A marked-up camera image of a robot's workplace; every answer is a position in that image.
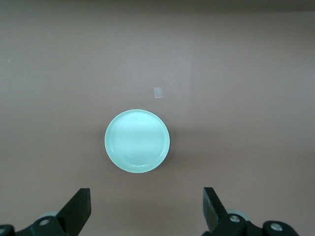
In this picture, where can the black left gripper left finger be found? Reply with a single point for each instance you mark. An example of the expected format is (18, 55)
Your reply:
(76, 211)

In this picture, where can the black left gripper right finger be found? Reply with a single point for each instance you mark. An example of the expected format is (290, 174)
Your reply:
(214, 214)

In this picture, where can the light green round plate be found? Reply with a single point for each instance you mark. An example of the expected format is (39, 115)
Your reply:
(137, 141)

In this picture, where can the clear tape piece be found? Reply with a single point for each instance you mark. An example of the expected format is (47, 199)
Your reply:
(158, 92)

